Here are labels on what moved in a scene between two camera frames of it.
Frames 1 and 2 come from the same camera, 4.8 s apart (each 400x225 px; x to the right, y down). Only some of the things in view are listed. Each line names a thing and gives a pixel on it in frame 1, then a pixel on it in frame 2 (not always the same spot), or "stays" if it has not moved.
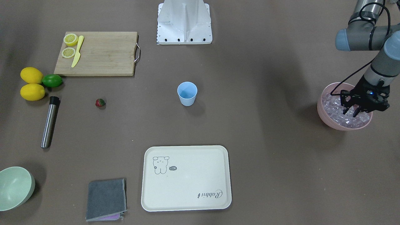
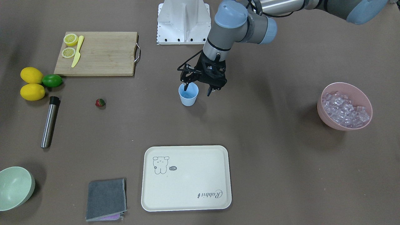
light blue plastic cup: x=187 y=92 stays
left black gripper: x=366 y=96 → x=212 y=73
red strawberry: x=99 y=102 stays
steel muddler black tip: x=54 y=104 stays
